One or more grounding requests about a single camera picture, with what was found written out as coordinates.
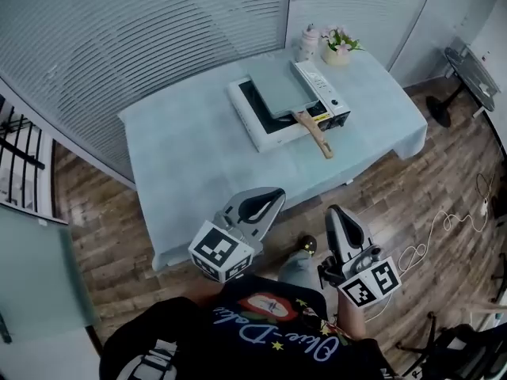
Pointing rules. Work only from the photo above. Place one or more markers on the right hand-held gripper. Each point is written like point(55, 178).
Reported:
point(370, 281)

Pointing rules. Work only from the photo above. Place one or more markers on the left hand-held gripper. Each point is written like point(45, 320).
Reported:
point(219, 251)

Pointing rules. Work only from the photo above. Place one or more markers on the white portable gas stove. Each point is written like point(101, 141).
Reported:
point(330, 93)

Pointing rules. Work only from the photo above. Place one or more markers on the person's right forearm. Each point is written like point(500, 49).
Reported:
point(350, 315)

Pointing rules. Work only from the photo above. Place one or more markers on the cream pot with pink flowers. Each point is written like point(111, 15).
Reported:
point(338, 52)

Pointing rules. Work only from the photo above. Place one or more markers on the person's black star-print shoe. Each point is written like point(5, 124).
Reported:
point(308, 244)

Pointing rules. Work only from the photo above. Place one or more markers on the person's grey jeans leg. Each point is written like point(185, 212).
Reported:
point(297, 269)

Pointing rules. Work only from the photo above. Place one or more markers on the table with light blue cloth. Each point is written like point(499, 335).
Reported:
point(190, 153)

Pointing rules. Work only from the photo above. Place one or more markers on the person's black printed t-shirt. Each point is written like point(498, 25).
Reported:
point(257, 339)

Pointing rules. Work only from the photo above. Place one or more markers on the black office chair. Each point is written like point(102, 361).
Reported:
point(463, 350)

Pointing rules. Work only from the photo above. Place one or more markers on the white patterned lidded jar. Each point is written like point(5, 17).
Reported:
point(309, 44)

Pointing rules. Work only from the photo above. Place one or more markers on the round black side table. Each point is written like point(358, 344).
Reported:
point(469, 71)

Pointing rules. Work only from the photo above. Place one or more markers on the frosted glass partition panel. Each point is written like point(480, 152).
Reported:
point(35, 275)

